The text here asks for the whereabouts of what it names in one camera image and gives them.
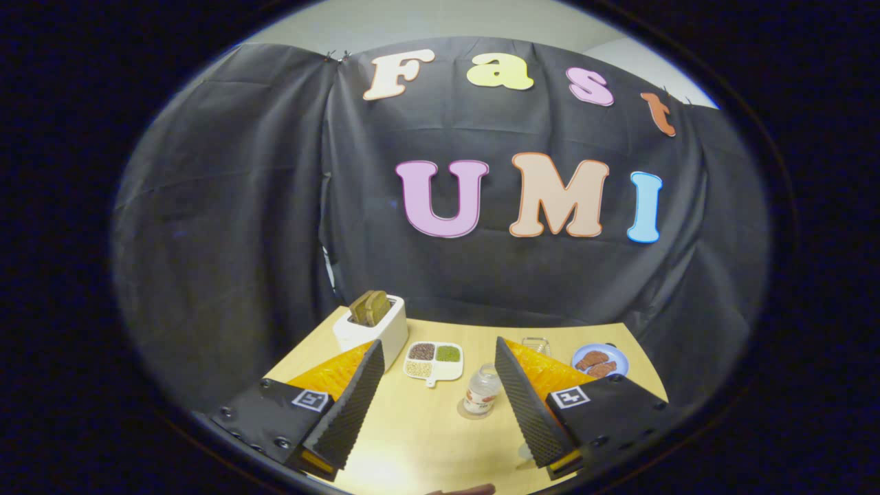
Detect clear juice bottle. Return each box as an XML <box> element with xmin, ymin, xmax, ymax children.
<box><xmin>463</xmin><ymin>363</ymin><xmax>503</xmax><ymax>416</ymax></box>

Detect round brown coaster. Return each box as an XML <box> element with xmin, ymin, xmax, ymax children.
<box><xmin>456</xmin><ymin>399</ymin><xmax>497</xmax><ymax>421</ymax></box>

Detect brown toast slice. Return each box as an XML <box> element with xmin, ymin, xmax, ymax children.
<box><xmin>364</xmin><ymin>289</ymin><xmax>391</xmax><ymax>327</ymax></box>
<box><xmin>349</xmin><ymin>290</ymin><xmax>375</xmax><ymax>325</ymax></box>

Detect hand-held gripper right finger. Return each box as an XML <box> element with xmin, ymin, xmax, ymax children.
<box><xmin>494</xmin><ymin>336</ymin><xmax>679</xmax><ymax>481</ymax></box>

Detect white divided grain dish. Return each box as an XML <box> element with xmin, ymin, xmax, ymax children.
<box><xmin>403</xmin><ymin>341</ymin><xmax>464</xmax><ymax>388</ymax></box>

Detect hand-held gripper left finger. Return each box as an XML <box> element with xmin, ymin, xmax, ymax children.
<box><xmin>212</xmin><ymin>339</ymin><xmax>386</xmax><ymax>483</ymax></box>

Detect white toaster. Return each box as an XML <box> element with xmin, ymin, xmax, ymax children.
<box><xmin>333</xmin><ymin>294</ymin><xmax>409</xmax><ymax>372</ymax></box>

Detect small blue plate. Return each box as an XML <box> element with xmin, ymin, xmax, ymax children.
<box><xmin>572</xmin><ymin>343</ymin><xmax>630</xmax><ymax>379</ymax></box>

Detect light wooden table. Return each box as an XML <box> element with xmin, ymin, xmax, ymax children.
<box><xmin>265</xmin><ymin>306</ymin><xmax>669</xmax><ymax>495</ymax></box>

